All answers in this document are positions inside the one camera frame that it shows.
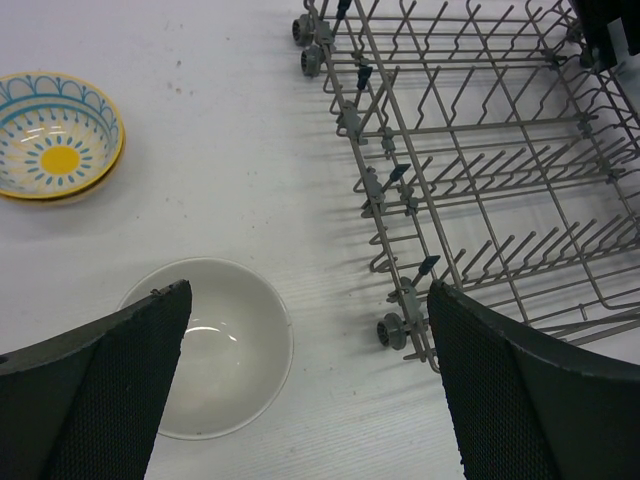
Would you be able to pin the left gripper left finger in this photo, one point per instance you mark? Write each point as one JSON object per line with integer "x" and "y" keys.
{"x": 87, "y": 404}

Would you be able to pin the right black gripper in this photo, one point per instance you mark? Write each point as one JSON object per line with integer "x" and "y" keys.
{"x": 595, "y": 16}

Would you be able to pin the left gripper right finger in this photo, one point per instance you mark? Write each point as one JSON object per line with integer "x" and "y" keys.
{"x": 525, "y": 405}

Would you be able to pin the beige bowl orange flower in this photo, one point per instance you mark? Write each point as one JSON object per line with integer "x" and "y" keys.
{"x": 236, "y": 353}

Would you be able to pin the green floral bowl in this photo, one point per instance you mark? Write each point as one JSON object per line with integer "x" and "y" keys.
{"x": 77, "y": 196}

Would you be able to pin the yellow checked bowl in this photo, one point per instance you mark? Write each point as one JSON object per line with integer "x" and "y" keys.
{"x": 60, "y": 136}

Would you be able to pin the grey wire dish rack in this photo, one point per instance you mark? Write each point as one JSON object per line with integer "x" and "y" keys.
{"x": 494, "y": 154}

